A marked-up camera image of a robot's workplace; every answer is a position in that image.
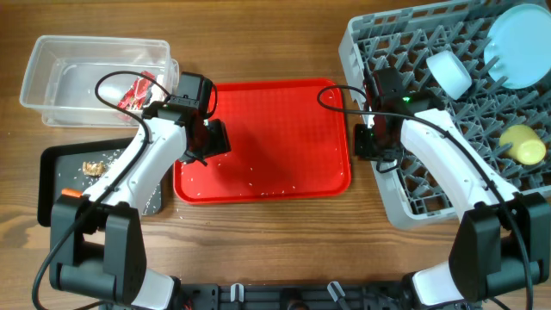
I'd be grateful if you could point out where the red snack wrapper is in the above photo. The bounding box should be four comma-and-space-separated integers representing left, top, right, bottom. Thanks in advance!
117, 71, 156, 110

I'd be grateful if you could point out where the light blue bowl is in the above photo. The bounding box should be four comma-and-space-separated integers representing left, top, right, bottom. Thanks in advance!
426, 50, 473, 100

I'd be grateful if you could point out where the brown food scrap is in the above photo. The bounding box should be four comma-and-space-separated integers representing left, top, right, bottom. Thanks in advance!
82, 161, 107, 177

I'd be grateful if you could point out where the orange carrot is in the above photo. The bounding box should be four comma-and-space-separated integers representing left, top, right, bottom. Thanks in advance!
61, 189, 83, 198

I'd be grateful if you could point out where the yellow plastic cup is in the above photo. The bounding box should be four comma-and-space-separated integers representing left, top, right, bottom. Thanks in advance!
499, 124, 547, 165

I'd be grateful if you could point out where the light blue plate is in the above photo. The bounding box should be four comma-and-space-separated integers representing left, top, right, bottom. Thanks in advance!
484, 3, 550, 90

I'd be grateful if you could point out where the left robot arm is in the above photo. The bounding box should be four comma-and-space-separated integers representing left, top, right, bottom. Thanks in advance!
40, 102, 231, 309

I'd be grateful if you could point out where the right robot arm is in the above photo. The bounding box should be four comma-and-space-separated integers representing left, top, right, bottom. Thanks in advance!
355, 93, 550, 309

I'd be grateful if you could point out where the grey dishwasher rack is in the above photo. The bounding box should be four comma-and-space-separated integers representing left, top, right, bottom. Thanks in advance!
337, 0, 551, 231

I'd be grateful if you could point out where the red serving tray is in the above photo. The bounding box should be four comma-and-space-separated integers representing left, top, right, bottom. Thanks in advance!
173, 78, 351, 205

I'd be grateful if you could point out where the black plastic tray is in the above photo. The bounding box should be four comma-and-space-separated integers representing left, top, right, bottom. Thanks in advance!
37, 137, 164, 228

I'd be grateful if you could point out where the clear plastic bin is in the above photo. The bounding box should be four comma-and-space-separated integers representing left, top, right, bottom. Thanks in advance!
19, 35, 179, 127

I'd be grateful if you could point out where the left black cable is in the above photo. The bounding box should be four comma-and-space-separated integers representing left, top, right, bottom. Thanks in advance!
31, 71, 173, 310

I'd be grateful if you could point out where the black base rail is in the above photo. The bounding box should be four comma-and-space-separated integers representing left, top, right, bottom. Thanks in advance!
181, 282, 403, 310

